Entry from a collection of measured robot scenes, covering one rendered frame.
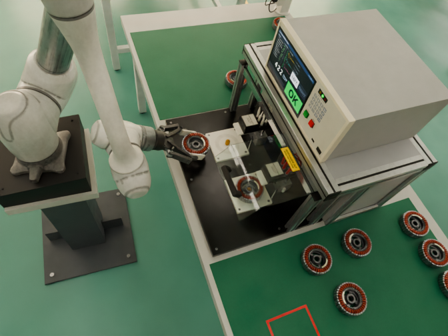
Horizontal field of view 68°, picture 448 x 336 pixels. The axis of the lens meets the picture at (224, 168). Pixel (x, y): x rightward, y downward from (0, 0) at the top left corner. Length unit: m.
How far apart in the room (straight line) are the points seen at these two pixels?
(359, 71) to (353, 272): 0.74
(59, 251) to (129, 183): 1.16
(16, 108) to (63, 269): 1.12
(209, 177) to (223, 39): 0.90
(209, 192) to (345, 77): 0.65
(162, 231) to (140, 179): 1.09
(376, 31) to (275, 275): 0.91
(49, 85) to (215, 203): 0.71
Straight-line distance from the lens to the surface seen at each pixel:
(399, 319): 1.46
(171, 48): 1.89
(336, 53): 1.13
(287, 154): 1.13
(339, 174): 1.10
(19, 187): 1.36
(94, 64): 0.92
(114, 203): 2.17
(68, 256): 2.10
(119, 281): 2.02
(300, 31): 1.17
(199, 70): 1.78
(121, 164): 1.01
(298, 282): 1.31
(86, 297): 2.03
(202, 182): 1.35
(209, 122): 1.53
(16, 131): 1.20
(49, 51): 1.18
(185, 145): 1.34
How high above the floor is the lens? 1.95
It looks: 58 degrees down
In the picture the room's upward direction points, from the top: 15 degrees clockwise
